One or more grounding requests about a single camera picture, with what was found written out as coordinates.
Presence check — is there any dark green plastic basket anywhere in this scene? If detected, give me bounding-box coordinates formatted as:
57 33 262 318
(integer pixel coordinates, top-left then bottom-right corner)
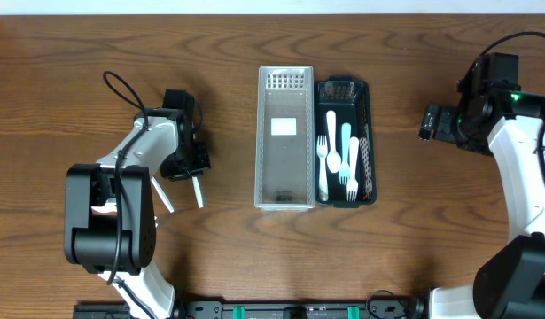
314 76 377 208

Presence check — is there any pale blue plastic fork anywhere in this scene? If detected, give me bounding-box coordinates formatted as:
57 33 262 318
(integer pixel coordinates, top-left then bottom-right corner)
339 122 351 185

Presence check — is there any white plastic fork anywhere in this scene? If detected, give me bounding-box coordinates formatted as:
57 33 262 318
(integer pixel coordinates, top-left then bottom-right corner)
316 135 329 201
346 136 359 201

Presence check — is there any white plastic spoon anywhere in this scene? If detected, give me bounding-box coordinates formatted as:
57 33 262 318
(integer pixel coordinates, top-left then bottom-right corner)
192 176 205 208
326 110 341 174

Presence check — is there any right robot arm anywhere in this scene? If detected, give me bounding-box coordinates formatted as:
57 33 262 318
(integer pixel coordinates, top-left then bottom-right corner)
418 53 545 318

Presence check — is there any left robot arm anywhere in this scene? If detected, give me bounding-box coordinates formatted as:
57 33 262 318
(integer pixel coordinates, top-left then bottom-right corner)
64 89 210 318

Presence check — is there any white plastic utensil under arm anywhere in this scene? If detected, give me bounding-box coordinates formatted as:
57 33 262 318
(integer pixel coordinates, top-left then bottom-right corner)
151 176 175 213

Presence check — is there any white label in basket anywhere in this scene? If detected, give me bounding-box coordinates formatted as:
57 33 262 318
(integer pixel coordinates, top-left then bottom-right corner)
270 118 297 136

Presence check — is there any clear plastic basket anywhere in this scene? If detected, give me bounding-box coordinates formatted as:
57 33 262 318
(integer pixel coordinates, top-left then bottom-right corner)
254 66 315 212

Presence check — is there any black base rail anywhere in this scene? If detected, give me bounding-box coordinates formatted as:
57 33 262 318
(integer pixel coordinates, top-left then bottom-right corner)
73 291 429 319

